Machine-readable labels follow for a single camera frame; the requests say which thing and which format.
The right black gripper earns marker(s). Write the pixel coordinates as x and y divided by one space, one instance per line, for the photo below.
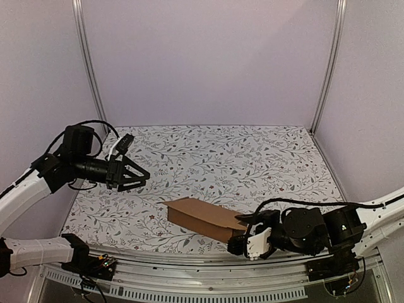
238 243

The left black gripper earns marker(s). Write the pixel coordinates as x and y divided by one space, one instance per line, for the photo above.
116 172

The brown cardboard box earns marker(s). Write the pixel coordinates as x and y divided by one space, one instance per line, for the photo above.
205 219

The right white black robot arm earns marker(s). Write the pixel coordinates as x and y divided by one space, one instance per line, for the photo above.
347 230

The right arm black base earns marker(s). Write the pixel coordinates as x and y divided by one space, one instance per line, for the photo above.
342 274

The floral patterned table mat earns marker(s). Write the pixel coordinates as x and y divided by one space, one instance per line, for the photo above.
235 167

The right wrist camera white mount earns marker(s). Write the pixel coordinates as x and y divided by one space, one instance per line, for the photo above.
252 247

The aluminium front rail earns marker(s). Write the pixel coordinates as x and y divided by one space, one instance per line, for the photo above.
163 277

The left aluminium frame post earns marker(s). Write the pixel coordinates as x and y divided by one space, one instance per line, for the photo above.
79 19

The aluminium frame post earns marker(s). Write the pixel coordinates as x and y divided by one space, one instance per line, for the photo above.
330 67
79 19

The right aluminium frame post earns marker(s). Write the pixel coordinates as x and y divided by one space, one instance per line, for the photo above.
330 67

